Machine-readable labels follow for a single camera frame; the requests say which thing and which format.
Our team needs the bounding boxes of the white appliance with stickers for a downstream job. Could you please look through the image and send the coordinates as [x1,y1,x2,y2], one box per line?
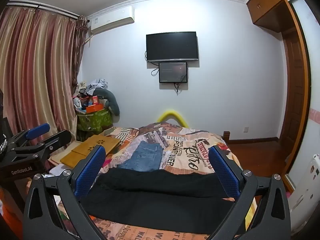
[287,154,320,233]

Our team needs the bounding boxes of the curtain rail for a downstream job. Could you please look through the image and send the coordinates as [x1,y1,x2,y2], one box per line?
[5,1,88,21]

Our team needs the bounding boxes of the wooden lap desk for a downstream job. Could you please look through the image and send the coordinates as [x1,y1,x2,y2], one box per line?
[60,134,121,168]

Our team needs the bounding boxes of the printed newspaper pattern blanket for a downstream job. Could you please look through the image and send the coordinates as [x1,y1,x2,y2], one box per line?
[54,121,252,240]

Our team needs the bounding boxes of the small black monitor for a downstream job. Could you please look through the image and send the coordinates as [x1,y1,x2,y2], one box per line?
[159,62,188,83]

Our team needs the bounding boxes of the orange box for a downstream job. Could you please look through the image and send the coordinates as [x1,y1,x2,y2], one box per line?
[86,104,104,114]

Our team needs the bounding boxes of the white air conditioner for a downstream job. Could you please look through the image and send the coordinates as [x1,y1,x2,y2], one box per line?
[88,6,135,34]

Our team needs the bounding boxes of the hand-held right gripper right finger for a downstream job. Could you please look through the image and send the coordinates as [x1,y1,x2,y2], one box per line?
[208,145,292,240]

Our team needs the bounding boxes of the yellow foam tube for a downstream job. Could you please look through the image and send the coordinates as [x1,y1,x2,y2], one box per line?
[157,108,191,128]

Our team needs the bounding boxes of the green storage box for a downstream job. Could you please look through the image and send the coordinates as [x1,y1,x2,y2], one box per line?
[76,108,113,133]

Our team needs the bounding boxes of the wooden door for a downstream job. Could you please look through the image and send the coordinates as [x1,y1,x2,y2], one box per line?
[277,0,312,180]

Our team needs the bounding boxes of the black wall television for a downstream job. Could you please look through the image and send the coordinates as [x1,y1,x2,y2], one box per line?
[146,31,200,63]

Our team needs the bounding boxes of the black pants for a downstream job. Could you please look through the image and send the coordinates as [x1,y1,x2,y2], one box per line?
[80,167,256,233]

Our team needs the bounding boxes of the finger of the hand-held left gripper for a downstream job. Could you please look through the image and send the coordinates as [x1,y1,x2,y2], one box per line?
[12,129,73,160]
[5,122,51,147]

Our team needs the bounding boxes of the striped pink curtain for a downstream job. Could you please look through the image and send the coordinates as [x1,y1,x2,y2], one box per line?
[0,4,88,144]

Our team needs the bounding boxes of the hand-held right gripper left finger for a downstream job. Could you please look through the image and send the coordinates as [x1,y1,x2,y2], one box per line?
[22,145,107,240]

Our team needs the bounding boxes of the grey plush toy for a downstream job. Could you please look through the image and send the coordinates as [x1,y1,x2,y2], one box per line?
[94,88,120,117]

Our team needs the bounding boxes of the wooden overhead cabinet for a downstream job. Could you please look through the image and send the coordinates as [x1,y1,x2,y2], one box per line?
[246,0,301,33]

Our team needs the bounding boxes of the folded blue jeans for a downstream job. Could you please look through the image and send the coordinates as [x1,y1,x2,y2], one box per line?
[117,140,164,172]

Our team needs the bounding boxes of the pile of clutter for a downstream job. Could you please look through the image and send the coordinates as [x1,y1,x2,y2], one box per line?
[72,77,108,111]

